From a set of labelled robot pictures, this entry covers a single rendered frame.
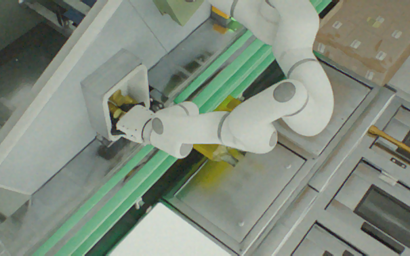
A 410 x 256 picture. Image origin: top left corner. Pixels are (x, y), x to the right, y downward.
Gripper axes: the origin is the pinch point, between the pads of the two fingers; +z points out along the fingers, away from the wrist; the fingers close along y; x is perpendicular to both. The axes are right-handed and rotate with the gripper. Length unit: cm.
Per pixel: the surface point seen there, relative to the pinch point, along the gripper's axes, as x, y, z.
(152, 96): -4.1, 13.1, -2.0
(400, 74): -337, 388, 76
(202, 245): -40, -8, -30
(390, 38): -258, 353, 74
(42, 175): -5.8, -26.8, 7.4
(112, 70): 15.0, 3.5, -2.1
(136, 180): -17.1, -8.9, -10.4
